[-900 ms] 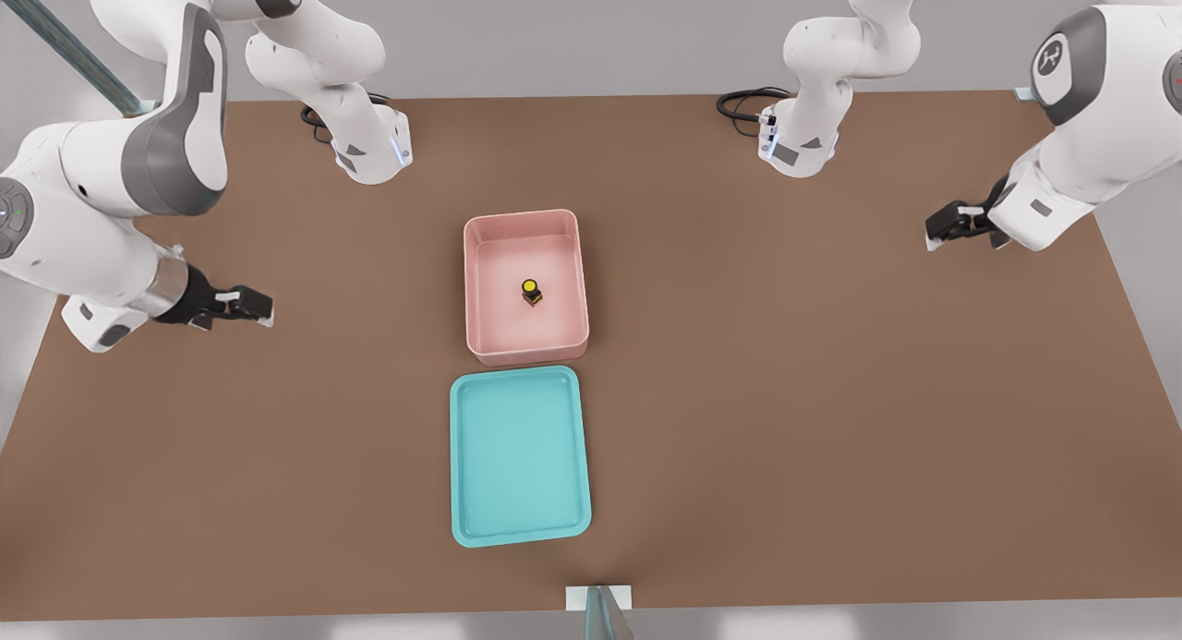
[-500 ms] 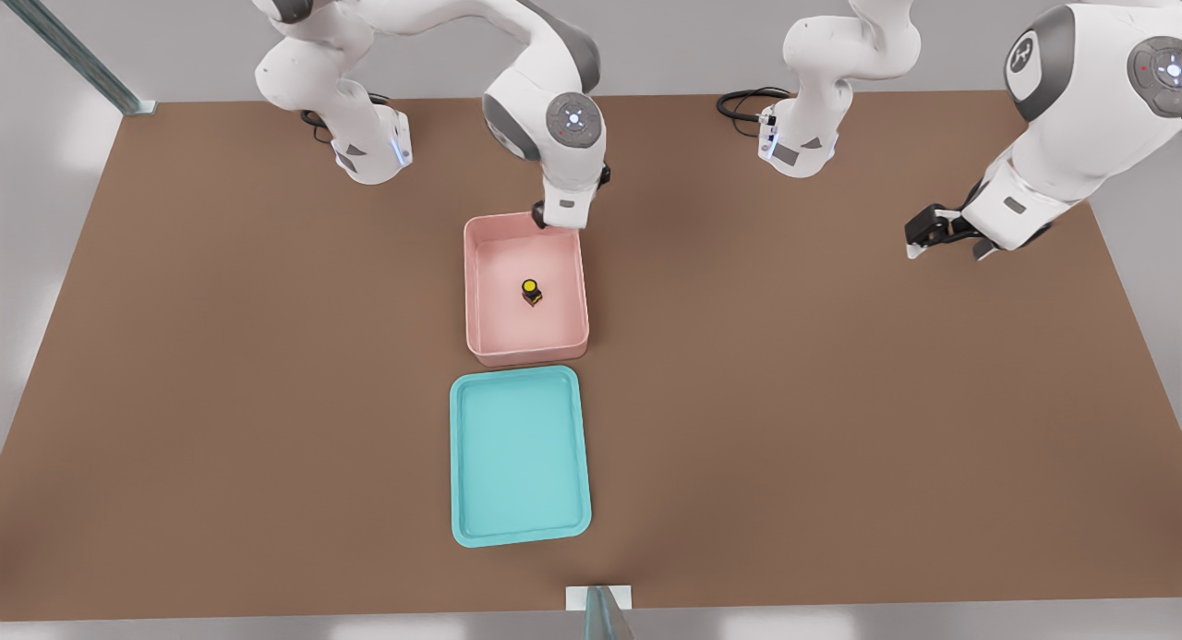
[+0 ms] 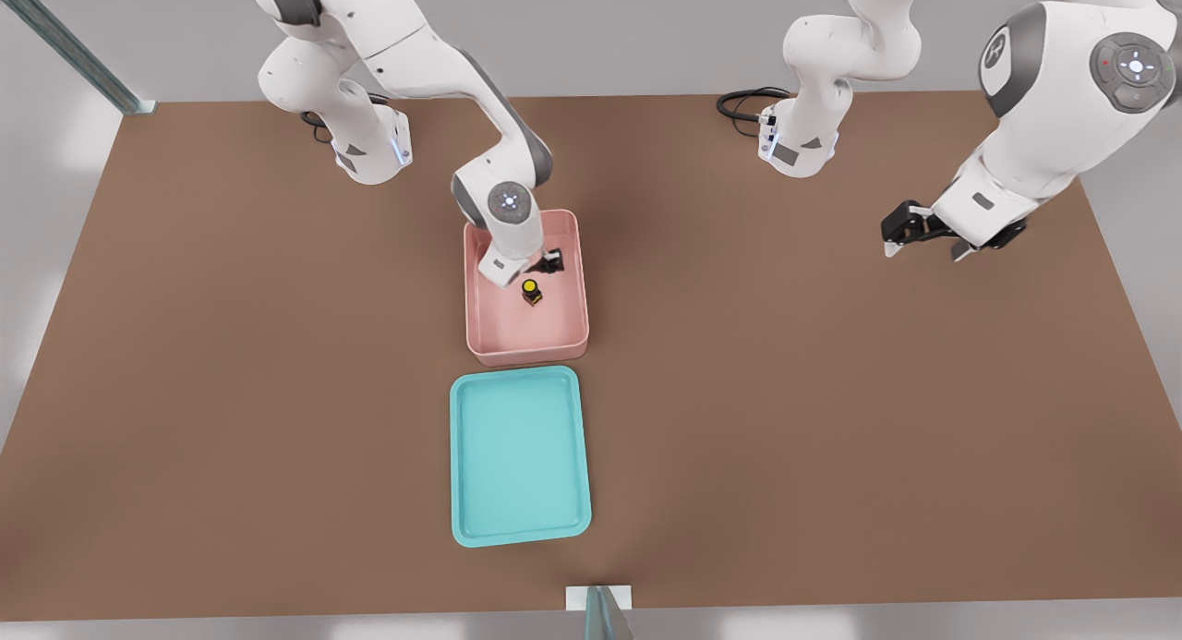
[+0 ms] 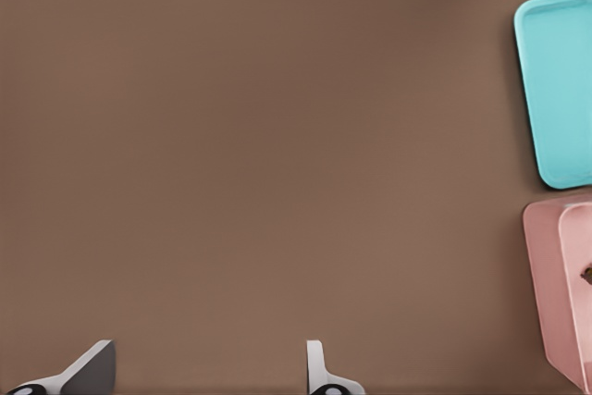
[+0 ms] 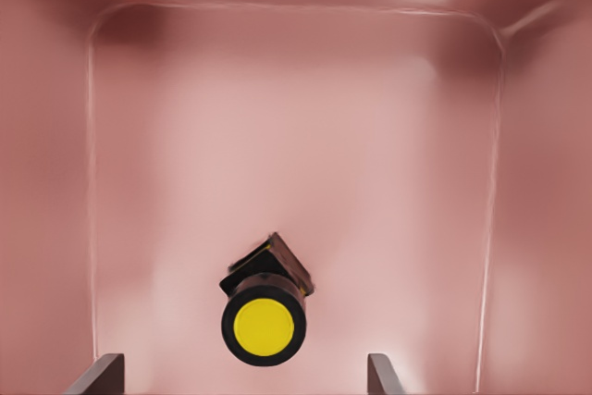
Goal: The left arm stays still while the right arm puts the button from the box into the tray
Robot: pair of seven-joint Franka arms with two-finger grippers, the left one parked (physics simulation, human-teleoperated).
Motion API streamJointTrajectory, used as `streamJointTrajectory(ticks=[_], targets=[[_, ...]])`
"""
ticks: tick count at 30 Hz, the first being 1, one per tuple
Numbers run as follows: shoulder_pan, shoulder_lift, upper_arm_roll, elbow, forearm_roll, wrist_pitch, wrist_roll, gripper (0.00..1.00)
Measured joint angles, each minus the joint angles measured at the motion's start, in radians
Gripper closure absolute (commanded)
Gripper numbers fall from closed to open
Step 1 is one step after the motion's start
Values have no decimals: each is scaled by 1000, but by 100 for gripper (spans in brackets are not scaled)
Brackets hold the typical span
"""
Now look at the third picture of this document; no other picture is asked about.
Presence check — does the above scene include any pink box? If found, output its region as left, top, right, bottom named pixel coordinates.
left=464, top=209, right=590, bottom=368

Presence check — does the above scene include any pale blue-green tray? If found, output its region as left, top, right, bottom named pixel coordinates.
left=450, top=365, right=593, bottom=549

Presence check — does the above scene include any black cable loop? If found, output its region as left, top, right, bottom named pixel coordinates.
left=300, top=92, right=392, bottom=145
left=717, top=87, right=795, bottom=139

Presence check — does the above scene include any silver frame post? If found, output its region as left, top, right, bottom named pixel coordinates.
left=0, top=0, right=158, bottom=116
left=565, top=585, right=634, bottom=640

